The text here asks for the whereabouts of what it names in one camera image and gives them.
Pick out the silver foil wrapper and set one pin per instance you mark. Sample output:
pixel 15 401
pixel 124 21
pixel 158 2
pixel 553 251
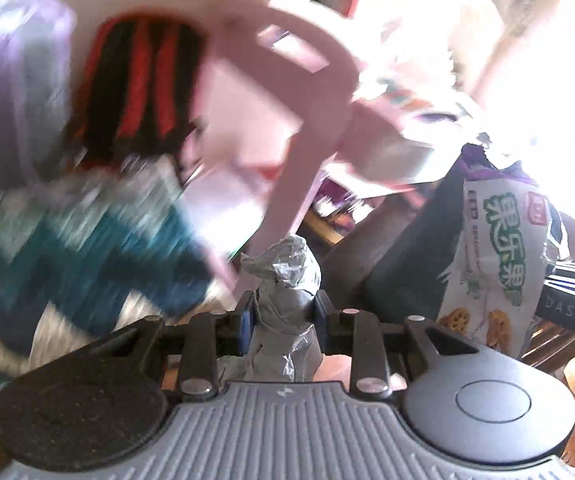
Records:
pixel 285 305

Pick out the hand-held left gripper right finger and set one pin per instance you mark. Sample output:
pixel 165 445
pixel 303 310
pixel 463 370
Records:
pixel 323 319

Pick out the dark trash bin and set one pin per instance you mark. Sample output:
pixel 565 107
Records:
pixel 407 250

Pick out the teal white zigzag blanket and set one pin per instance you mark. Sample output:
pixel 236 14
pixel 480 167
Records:
pixel 67 260

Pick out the brown wooden chair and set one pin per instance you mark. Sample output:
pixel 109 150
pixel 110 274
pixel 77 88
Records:
pixel 550 347

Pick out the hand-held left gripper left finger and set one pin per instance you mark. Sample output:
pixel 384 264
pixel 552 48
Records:
pixel 245 327

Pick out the white green snack packet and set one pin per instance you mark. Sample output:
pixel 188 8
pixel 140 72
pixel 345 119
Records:
pixel 492 255

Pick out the pink edged desk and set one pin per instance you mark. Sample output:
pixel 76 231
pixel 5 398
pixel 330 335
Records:
pixel 392 160

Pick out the pink plastic chair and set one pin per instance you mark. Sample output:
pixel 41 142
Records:
pixel 312 110

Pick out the red black backpack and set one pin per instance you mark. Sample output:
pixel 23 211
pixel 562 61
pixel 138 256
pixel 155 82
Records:
pixel 137 85

